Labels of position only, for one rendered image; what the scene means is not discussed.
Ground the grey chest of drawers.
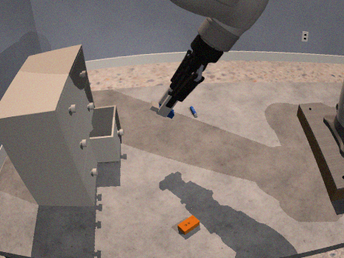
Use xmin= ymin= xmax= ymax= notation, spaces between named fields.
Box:
xmin=0 ymin=44 xmax=95 ymax=206

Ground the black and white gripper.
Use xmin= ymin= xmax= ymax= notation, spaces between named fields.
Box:
xmin=156 ymin=34 xmax=224 ymax=117

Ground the blue and beige eraser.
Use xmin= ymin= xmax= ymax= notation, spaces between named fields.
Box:
xmin=150 ymin=101 xmax=174 ymax=119

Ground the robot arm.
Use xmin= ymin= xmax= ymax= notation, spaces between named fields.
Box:
xmin=170 ymin=0 xmax=344 ymax=156

